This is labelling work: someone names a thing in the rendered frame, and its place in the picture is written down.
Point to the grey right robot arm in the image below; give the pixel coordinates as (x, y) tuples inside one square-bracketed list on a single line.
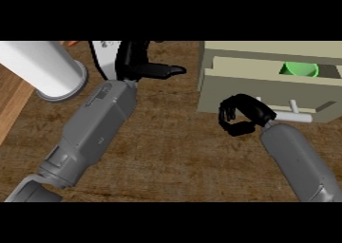
[(298, 158)]

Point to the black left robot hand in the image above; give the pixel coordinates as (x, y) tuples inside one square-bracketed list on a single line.
[(135, 65)]

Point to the orange object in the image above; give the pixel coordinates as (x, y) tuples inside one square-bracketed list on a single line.
[(69, 43)]

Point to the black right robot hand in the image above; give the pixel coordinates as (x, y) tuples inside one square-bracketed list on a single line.
[(247, 110)]

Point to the green cup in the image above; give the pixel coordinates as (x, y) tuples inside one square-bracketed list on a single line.
[(299, 69)]

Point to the beige wooden drawer cabinet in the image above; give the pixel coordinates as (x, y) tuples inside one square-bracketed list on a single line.
[(276, 49)]

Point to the white cylindrical container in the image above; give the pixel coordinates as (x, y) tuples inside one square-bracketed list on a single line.
[(38, 68)]

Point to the white black-edged appliance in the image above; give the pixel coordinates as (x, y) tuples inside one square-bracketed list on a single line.
[(106, 55)]

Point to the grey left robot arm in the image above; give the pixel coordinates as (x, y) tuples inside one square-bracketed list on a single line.
[(98, 126)]

